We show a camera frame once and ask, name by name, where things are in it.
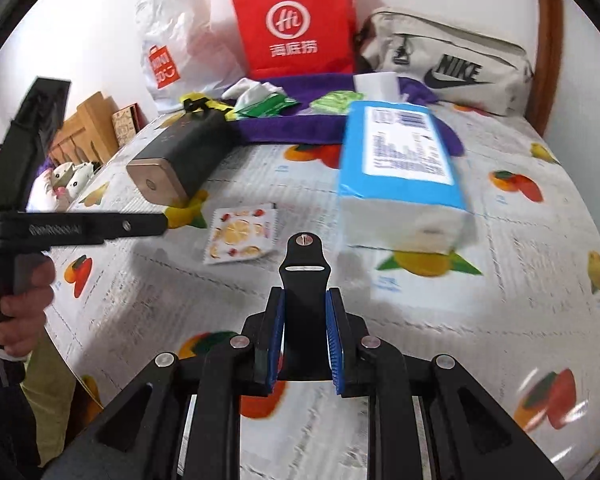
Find person's dark clothing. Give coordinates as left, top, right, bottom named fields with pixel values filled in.
left=0, top=355, right=46, bottom=480

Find dark green and gold box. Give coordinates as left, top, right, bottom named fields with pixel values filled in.
left=126, top=109, right=238, bottom=206

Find white plush toy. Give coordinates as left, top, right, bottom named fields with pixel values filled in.
left=27, top=161, right=103, bottom=212

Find brown patterned box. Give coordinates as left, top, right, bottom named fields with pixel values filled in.
left=111, top=103, right=147, bottom=147

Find dark green packet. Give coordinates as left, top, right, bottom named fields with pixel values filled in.
left=236, top=94, right=301, bottom=122

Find red paper bag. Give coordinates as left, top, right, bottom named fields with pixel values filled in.
left=228, top=0, right=358, bottom=81

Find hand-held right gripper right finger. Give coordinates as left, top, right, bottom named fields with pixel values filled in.
left=325, top=287, right=566, bottom=480

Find person's left hand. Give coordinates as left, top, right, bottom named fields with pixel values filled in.
left=0, top=271, right=57, bottom=357

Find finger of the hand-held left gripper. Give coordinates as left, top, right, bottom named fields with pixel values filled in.
left=102, top=211, right=168, bottom=239

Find blue tissue pack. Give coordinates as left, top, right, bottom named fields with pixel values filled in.
left=337, top=72, right=476, bottom=256

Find olive green pants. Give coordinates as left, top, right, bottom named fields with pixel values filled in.
left=20, top=337, right=103, bottom=468

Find purple towel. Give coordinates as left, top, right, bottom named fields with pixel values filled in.
left=235, top=72, right=466, bottom=158

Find light green packet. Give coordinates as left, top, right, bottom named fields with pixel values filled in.
left=310, top=89, right=367, bottom=113

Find white square sachet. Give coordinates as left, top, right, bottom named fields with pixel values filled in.
left=202, top=202, right=279, bottom=266

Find wooden rack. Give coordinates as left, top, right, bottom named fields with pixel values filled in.
left=47, top=91, right=121, bottom=167

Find beige waist bag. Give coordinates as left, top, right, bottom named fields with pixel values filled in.
left=354, top=7, right=535, bottom=117

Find white plastic shopping bag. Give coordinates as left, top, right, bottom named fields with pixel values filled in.
left=135, top=0, right=246, bottom=113

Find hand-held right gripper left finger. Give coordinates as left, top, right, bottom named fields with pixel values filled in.
left=42, top=287, right=287, bottom=480

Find yellow drawstring bag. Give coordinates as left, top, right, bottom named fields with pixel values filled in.
left=179, top=91, right=236, bottom=122

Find fruit print tablecloth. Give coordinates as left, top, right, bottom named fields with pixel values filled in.
left=45, top=100, right=600, bottom=480

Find wooden door frame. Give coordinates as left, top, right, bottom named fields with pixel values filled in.
left=525, top=0, right=567, bottom=137

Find white fabric glove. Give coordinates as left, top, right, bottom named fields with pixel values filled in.
left=221, top=79, right=283, bottom=106

